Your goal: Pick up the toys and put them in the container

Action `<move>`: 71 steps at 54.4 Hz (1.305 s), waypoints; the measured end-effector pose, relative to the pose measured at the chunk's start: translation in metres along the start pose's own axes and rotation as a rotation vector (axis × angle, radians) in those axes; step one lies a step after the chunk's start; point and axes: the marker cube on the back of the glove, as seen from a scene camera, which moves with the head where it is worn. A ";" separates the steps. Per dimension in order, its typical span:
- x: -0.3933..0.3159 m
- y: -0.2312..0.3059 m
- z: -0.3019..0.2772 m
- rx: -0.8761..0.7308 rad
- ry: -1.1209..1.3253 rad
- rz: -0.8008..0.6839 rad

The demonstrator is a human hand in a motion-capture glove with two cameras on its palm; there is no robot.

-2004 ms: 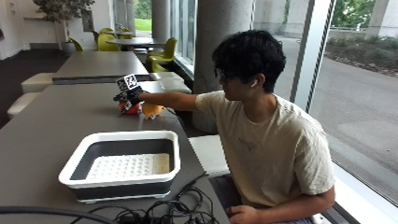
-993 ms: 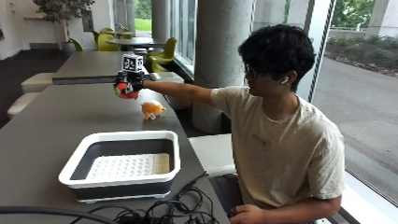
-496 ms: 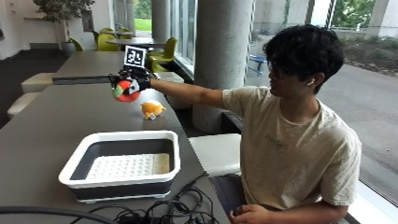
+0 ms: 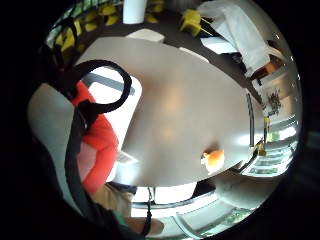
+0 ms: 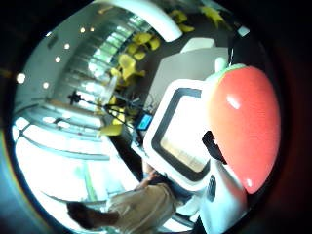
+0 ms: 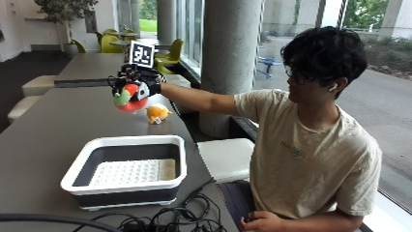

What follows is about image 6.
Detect red and green soft toy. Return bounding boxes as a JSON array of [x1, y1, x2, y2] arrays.
[[112, 82, 151, 113]]

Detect white marker cube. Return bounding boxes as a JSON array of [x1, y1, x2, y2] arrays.
[[123, 40, 158, 70]]

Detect orange soft toy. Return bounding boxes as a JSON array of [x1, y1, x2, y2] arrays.
[[146, 103, 174, 126]]

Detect green chair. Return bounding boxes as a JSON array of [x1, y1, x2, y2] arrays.
[[154, 38, 186, 63], [70, 38, 88, 54], [99, 33, 127, 54], [154, 59, 183, 75]]

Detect white cushioned stool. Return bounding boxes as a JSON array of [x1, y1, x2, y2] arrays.
[[164, 73, 192, 89], [7, 95, 44, 125], [20, 74, 59, 98], [198, 138, 256, 184]]

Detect round grey table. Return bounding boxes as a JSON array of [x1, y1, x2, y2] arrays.
[[122, 38, 174, 51], [106, 31, 140, 41]]

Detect grey concrete pillar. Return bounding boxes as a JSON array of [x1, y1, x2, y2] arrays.
[[156, 0, 178, 44], [199, 0, 264, 139]]

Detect potted tree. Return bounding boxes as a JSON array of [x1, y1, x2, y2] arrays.
[[34, 0, 99, 54]]

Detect the person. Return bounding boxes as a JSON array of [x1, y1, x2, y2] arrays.
[[159, 26, 384, 232]]

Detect white and grey collapsible tub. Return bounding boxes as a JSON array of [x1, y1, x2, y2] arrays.
[[59, 134, 188, 212]]

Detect blue outdoor seat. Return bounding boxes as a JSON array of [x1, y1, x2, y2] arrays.
[[256, 56, 283, 80]]

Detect eyeglasses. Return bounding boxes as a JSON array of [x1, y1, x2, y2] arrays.
[[283, 65, 320, 85]]

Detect tangle of black cables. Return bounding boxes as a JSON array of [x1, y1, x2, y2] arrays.
[[72, 179, 230, 232]]

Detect thick black cable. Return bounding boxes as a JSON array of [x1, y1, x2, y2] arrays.
[[0, 213, 124, 232]]

